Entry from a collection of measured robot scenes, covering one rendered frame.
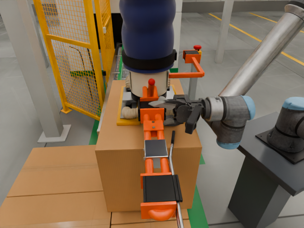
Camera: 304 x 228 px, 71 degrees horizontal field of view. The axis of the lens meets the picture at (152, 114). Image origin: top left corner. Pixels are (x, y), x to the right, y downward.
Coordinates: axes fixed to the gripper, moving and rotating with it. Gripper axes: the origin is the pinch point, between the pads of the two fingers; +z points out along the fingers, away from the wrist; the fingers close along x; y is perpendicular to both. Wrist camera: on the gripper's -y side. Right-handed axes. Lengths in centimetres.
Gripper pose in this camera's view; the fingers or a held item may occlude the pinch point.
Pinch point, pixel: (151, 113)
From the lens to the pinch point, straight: 74.9
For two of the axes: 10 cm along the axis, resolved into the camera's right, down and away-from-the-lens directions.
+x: 0.1, -8.3, -5.6
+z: -10.0, 0.3, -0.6
